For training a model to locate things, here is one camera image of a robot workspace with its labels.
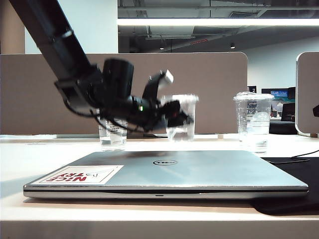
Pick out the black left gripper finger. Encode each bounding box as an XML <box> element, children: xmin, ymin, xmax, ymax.
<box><xmin>166</xmin><ymin>112</ymin><xmax>195</xmax><ymax>128</ymax></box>
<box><xmin>162</xmin><ymin>99</ymin><xmax>181</xmax><ymax>118</ymax></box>

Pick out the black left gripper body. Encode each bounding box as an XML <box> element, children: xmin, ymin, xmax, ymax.
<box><xmin>124</xmin><ymin>96</ymin><xmax>165</xmax><ymax>132</ymax></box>

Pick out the clear cup with white logo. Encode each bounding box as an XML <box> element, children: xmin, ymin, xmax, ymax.
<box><xmin>165</xmin><ymin>94</ymin><xmax>199</xmax><ymax>142</ymax></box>

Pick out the clear cup with paper label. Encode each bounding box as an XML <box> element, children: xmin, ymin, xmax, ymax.
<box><xmin>98</xmin><ymin>115</ymin><xmax>128</xmax><ymax>152</ymax></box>

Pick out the silver Dell laptop with sticker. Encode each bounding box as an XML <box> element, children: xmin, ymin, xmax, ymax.
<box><xmin>23</xmin><ymin>149</ymin><xmax>309</xmax><ymax>200</ymax></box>

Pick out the tall clear plastic cup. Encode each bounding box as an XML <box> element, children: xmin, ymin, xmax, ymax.
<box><xmin>232</xmin><ymin>91</ymin><xmax>275</xmax><ymax>154</ymax></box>

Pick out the wide brown desk partition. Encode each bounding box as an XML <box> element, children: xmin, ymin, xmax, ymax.
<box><xmin>0</xmin><ymin>51</ymin><xmax>248</xmax><ymax>136</ymax></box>

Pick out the white ceiling light strip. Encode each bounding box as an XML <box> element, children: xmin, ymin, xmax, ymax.
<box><xmin>117</xmin><ymin>18</ymin><xmax>319</xmax><ymax>27</ymax></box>

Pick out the background computer monitor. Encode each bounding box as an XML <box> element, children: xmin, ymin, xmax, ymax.
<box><xmin>261</xmin><ymin>87</ymin><xmax>297</xmax><ymax>100</ymax></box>

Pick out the black office chair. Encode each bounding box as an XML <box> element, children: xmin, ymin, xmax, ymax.
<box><xmin>281</xmin><ymin>103</ymin><xmax>297</xmax><ymax>122</ymax></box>

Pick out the black desk mat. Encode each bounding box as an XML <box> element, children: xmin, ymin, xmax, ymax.
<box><xmin>250</xmin><ymin>156</ymin><xmax>319</xmax><ymax>216</ymax></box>

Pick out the brown partition with white edge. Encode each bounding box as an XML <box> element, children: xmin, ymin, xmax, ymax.
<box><xmin>295</xmin><ymin>51</ymin><xmax>319</xmax><ymax>138</ymax></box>

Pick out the black left arm cable bundle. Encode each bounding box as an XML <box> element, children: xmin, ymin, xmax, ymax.
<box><xmin>63</xmin><ymin>98</ymin><xmax>153</xmax><ymax>133</ymax></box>

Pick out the grey ceiling ventilation duct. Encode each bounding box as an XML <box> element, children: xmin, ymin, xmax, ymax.
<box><xmin>146</xmin><ymin>25</ymin><xmax>195</xmax><ymax>40</ymax></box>

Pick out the thin black cable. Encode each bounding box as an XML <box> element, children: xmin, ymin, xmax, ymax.
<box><xmin>291</xmin><ymin>148</ymin><xmax>319</xmax><ymax>159</ymax></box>

